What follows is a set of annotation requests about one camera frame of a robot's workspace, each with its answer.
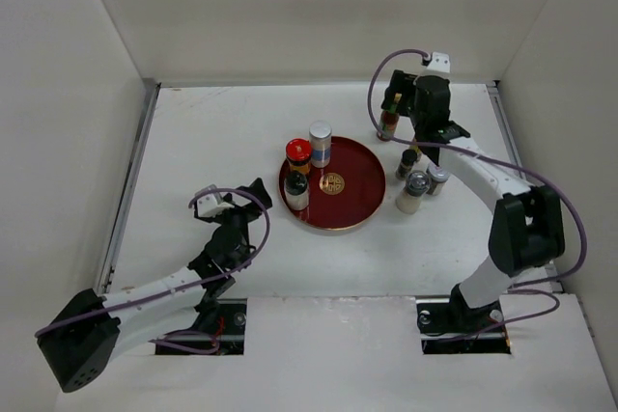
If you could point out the red round lacquer tray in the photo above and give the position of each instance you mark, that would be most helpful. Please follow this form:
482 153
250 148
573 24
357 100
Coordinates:
345 193

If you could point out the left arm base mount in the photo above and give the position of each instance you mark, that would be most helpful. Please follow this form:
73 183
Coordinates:
219 330

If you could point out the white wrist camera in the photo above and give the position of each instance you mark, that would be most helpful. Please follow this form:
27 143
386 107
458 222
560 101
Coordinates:
437 64
208 203

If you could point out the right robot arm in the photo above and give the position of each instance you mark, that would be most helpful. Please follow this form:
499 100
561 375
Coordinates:
527 227

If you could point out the red-lid sauce jar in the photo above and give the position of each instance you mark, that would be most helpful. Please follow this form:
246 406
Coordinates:
298 154

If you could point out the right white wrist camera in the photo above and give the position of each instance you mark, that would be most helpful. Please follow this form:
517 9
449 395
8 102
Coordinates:
437 64

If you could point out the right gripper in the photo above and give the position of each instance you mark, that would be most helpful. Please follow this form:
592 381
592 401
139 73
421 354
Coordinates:
402 83

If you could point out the small brown-cap yellow bottle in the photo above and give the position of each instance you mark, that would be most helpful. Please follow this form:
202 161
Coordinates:
418 151

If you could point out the silver-lid blue-band spice jar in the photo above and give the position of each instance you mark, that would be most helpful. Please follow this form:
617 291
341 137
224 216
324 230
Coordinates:
320 133

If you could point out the clear-top white salt grinder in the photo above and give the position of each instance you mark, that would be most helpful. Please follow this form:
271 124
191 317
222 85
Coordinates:
417 184

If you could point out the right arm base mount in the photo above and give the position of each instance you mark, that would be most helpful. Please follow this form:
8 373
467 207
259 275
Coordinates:
442 333

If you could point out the small black-cap pepper jar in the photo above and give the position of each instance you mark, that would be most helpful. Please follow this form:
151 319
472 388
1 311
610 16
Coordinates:
408 159

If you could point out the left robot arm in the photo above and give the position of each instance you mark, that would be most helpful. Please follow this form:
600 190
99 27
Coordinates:
92 329

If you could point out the silver-lid brown spice jar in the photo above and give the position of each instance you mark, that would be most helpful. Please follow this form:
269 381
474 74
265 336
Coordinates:
438 177

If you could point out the black-cap white salt grinder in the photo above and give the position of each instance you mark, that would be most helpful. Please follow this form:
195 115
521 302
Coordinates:
296 190

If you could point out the yellow-cap chili sauce bottle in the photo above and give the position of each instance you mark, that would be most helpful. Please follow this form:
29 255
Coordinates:
389 117

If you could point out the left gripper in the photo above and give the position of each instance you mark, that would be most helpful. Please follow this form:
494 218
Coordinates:
245 209

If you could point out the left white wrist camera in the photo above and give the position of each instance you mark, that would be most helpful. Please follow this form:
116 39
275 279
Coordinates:
208 203

